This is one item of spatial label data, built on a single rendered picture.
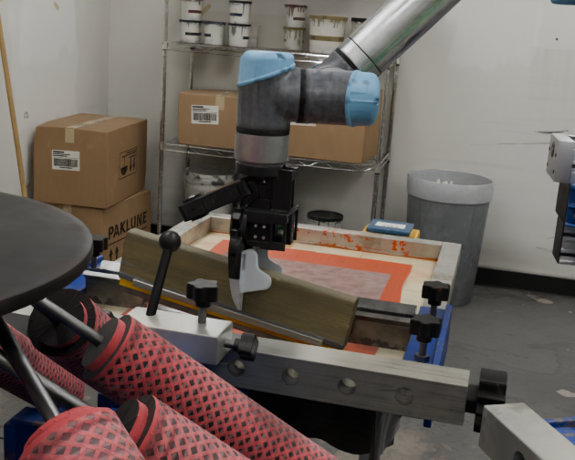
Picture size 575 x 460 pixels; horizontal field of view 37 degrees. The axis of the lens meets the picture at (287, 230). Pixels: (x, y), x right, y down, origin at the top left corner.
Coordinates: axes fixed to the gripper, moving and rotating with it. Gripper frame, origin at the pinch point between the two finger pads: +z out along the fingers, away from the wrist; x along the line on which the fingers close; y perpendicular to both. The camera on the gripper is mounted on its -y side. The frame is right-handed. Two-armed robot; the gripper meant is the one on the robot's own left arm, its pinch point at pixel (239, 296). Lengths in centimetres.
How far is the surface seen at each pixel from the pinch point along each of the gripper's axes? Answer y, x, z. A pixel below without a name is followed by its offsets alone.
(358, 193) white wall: -42, 372, 58
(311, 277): 2.9, 37.5, 7.5
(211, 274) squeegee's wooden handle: -4.0, -1.4, -3.2
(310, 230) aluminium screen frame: -3, 61, 4
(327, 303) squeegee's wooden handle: 13.4, -2.0, -1.5
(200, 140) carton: -123, 325, 29
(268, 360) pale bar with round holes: 10.6, -22.1, -0.3
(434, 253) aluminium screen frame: 24, 61, 6
